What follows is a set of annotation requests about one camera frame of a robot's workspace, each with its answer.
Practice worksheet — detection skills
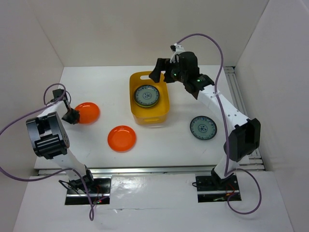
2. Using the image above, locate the blue patterned plate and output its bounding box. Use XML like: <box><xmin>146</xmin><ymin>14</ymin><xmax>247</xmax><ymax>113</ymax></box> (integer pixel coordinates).
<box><xmin>189</xmin><ymin>116</ymin><xmax>217</xmax><ymax>141</ymax></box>
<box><xmin>133</xmin><ymin>85</ymin><xmax>160</xmax><ymax>98</ymax></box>

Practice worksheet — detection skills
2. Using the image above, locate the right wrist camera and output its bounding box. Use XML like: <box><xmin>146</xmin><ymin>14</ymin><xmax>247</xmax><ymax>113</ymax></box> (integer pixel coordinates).
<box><xmin>170</xmin><ymin>43</ymin><xmax>185</xmax><ymax>63</ymax></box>

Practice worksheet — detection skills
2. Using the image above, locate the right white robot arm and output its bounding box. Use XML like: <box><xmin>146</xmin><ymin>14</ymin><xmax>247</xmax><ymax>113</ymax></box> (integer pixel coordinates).
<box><xmin>149</xmin><ymin>52</ymin><xmax>261</xmax><ymax>189</ymax></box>

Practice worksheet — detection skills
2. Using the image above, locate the orange plate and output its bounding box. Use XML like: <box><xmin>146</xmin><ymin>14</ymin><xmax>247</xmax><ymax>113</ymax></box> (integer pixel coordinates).
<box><xmin>74</xmin><ymin>102</ymin><xmax>100</xmax><ymax>124</ymax></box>
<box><xmin>107</xmin><ymin>125</ymin><xmax>137</xmax><ymax>152</ymax></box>

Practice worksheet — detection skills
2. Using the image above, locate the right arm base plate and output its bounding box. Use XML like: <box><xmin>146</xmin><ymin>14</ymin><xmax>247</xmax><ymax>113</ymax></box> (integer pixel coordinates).
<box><xmin>192</xmin><ymin>175</ymin><xmax>241</xmax><ymax>203</ymax></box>

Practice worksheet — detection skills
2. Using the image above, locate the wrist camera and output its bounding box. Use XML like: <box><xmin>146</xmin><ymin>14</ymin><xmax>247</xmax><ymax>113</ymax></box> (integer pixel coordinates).
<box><xmin>170</xmin><ymin>43</ymin><xmax>185</xmax><ymax>63</ymax></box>
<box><xmin>51</xmin><ymin>89</ymin><xmax>67</xmax><ymax>102</ymax></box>

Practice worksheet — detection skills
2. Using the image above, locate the black plate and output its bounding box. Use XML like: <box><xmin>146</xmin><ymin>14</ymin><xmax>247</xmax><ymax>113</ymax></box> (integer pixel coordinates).
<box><xmin>133</xmin><ymin>96</ymin><xmax>159</xmax><ymax>108</ymax></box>

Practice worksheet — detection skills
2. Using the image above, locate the green plate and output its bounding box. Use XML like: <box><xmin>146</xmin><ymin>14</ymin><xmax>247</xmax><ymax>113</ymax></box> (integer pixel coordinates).
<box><xmin>135</xmin><ymin>102</ymin><xmax>157</xmax><ymax>109</ymax></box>

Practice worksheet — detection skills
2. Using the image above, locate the aluminium rail front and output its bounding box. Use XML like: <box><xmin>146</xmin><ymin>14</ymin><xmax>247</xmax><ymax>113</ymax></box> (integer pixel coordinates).
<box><xmin>37</xmin><ymin>163</ymin><xmax>265</xmax><ymax>176</ymax></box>

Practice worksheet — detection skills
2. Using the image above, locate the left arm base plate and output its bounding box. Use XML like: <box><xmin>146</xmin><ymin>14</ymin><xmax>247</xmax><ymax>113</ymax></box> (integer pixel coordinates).
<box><xmin>57</xmin><ymin>176</ymin><xmax>112</xmax><ymax>205</ymax></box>

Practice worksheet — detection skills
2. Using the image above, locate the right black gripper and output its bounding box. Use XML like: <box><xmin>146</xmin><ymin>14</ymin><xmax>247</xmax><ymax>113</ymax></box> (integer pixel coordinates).
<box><xmin>148</xmin><ymin>58</ymin><xmax>187</xmax><ymax>84</ymax></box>

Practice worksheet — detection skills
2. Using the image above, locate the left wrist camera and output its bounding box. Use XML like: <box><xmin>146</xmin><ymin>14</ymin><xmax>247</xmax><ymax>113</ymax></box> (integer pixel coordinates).
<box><xmin>51</xmin><ymin>89</ymin><xmax>67</xmax><ymax>102</ymax></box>

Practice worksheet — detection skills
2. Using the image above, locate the yellow plastic bin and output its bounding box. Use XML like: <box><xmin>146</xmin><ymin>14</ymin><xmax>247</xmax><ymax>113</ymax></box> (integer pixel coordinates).
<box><xmin>129</xmin><ymin>71</ymin><xmax>169</xmax><ymax>125</ymax></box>

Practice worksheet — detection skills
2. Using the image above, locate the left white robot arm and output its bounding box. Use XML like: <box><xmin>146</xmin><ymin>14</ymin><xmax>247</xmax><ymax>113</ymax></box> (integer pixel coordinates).
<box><xmin>26</xmin><ymin>100</ymin><xmax>95</xmax><ymax>193</ymax></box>

